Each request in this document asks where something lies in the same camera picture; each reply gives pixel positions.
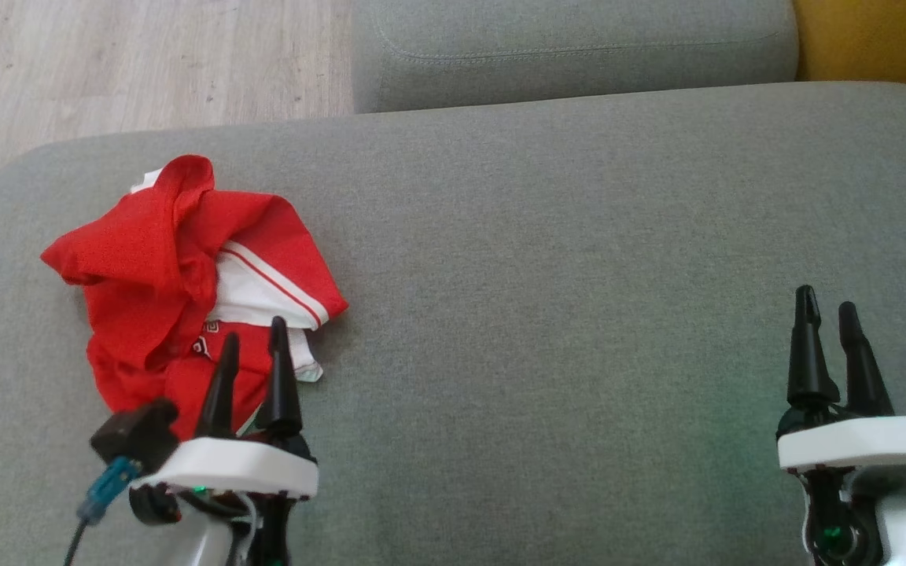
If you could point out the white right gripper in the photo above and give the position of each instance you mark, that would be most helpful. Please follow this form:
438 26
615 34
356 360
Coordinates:
862 444

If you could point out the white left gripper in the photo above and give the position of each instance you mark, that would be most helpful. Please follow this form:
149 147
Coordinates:
233 464

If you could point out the red lettered jersey white sleeves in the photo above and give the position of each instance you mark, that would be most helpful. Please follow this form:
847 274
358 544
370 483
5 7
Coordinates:
280 236

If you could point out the grey fabric sofa seat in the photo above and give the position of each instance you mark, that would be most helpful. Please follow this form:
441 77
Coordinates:
539 314

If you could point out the yellow furniture piece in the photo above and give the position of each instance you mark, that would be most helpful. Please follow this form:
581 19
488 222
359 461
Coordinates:
878 39

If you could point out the grey fabric sofa cushion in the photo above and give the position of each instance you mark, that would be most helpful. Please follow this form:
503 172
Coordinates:
571 55

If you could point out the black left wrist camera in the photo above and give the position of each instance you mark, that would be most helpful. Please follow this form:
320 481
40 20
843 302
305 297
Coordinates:
134 432

